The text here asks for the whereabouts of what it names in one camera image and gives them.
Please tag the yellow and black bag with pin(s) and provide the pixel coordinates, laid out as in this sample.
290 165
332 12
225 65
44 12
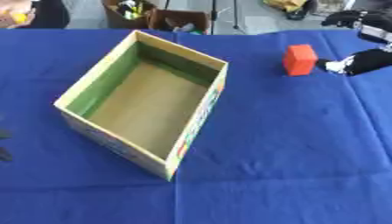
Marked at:
292 7

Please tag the red rectangular block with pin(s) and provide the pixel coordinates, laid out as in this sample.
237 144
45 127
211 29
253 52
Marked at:
299 60

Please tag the brown open cardboard box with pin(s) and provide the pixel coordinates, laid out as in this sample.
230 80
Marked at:
178 21

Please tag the tan cardboard box green inside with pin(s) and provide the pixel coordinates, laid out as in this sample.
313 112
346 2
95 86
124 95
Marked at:
148 108

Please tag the brown cardboard box with items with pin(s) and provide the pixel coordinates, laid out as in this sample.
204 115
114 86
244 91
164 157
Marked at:
126 14

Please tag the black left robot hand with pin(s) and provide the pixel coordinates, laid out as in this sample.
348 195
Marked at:
4 145

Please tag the black tripod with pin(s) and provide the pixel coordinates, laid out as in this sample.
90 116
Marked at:
224 14

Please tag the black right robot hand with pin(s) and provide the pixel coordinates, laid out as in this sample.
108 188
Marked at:
368 59

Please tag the person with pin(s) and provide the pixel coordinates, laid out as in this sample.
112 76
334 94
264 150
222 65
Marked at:
33 13

